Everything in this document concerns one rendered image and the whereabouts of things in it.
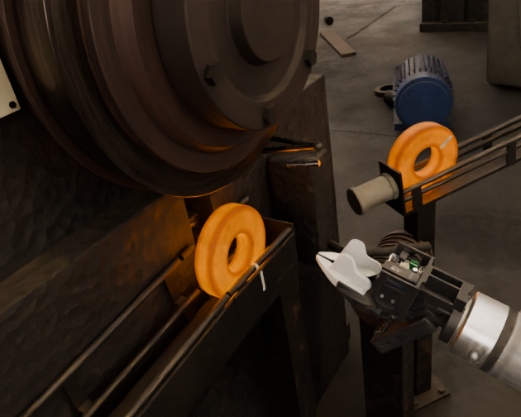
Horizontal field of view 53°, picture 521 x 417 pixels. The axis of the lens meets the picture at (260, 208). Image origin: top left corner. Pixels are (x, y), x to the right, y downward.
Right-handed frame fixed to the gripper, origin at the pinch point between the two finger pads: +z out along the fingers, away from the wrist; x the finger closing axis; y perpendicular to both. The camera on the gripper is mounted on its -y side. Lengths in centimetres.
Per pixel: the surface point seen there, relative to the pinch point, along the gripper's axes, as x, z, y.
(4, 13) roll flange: 23, 31, 34
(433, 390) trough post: -43, -28, -69
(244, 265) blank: 0.5, 12.9, -8.9
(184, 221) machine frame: 4.6, 22.7, -1.6
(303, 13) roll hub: -9.4, 14.6, 30.6
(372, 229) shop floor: -111, 15, -84
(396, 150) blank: -38.5, 2.5, -1.1
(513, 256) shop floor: -112, -35, -68
